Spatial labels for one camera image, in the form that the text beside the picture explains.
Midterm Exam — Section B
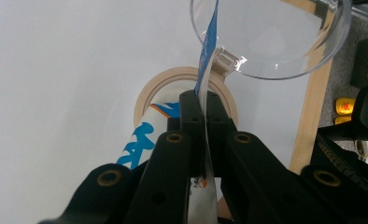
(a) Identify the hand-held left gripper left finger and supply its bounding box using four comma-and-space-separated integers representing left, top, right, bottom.
125, 90, 206, 224

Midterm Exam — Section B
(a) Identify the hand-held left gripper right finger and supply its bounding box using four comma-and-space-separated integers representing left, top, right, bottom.
207, 91, 311, 224

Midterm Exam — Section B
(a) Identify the white and blue pouch bag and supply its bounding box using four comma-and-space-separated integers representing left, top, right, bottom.
115, 0, 219, 224

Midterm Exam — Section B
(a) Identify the clear jar with beige rim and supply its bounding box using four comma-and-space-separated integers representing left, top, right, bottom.
134, 0, 354, 129

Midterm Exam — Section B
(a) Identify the wooden-edged table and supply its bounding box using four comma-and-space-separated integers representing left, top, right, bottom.
281, 0, 335, 175

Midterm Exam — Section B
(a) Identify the yellow object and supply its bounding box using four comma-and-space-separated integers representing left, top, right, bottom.
334, 97, 357, 125

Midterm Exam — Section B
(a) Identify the light grey table mat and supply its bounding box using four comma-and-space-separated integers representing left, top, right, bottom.
0, 0, 311, 224

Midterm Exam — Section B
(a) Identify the black box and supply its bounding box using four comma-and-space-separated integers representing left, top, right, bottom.
349, 35, 368, 90

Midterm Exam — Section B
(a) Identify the black ribbed hose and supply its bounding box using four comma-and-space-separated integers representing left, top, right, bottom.
314, 132, 368, 203

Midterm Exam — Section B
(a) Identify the aluminium rail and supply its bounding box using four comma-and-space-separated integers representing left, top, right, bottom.
349, 3, 368, 24

